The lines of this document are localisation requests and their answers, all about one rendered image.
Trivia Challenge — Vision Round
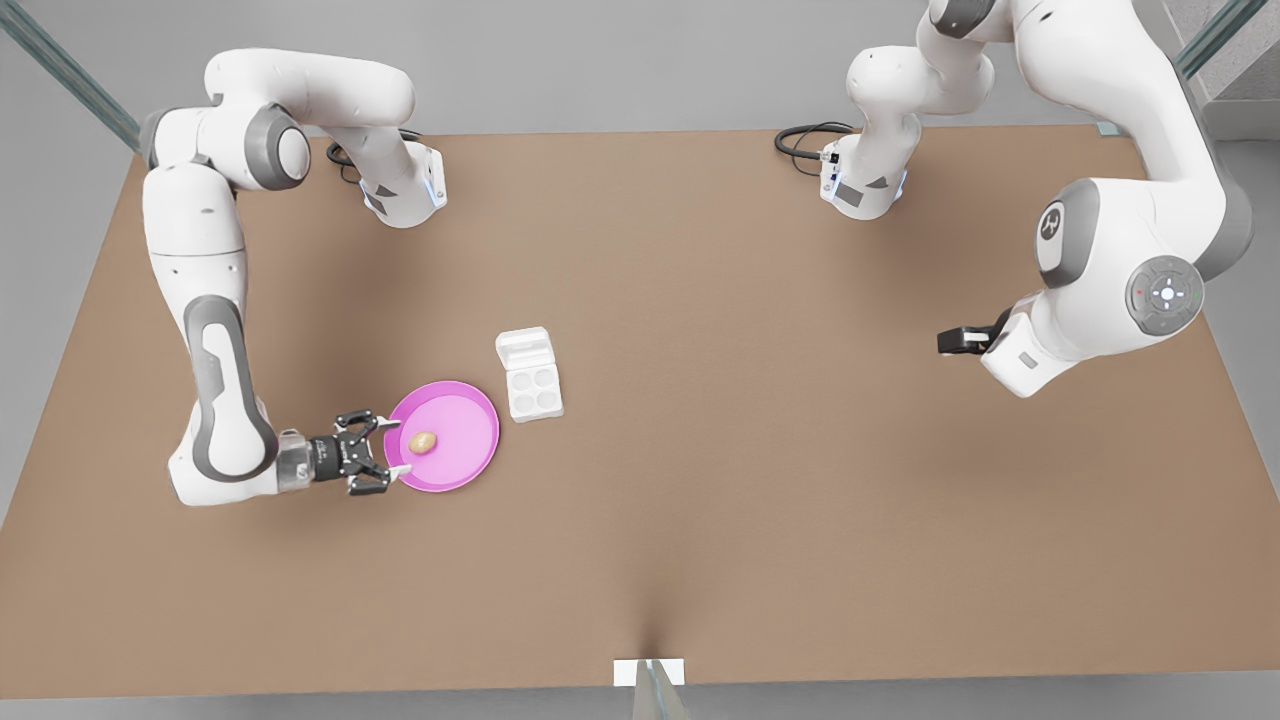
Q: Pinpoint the white egg box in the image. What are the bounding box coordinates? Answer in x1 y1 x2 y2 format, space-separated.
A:
504 364 564 424

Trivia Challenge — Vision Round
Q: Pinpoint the white egg box lid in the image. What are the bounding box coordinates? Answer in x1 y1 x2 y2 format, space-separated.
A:
495 326 556 373

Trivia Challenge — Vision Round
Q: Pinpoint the pink round plate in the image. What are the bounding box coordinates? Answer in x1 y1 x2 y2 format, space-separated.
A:
384 381 500 493

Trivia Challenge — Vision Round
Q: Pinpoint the black cable loop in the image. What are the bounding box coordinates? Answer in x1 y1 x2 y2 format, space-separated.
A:
326 128 424 187
774 122 857 177

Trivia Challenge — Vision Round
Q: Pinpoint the silver frame post with foot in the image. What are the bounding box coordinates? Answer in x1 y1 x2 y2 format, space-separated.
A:
613 658 691 720

